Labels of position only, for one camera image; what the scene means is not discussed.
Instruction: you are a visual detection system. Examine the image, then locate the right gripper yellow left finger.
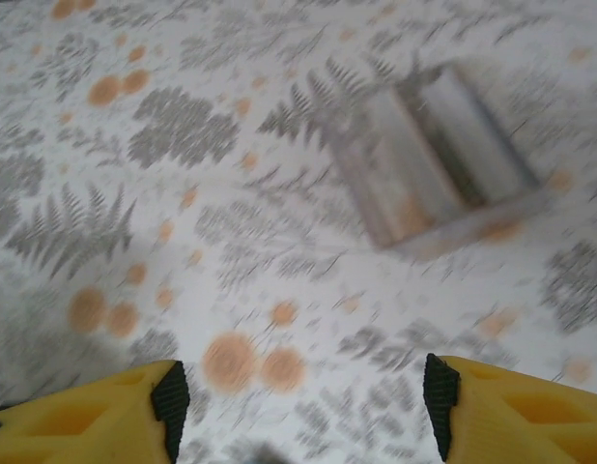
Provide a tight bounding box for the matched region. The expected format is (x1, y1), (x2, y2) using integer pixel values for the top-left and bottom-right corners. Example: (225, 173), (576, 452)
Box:
(0, 360), (191, 464)

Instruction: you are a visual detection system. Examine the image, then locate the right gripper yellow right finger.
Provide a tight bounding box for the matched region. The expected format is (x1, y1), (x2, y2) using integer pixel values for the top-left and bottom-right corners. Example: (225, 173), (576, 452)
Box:
(422, 352), (597, 464)

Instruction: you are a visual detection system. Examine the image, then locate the clear acrylic card box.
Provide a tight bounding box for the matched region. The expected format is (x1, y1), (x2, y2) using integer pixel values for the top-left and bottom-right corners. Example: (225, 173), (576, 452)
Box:
(327, 62), (555, 262)

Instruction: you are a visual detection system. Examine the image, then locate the floral printed tablecloth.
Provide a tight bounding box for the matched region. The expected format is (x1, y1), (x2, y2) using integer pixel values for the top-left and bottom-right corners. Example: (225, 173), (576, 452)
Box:
(0, 0), (597, 464)

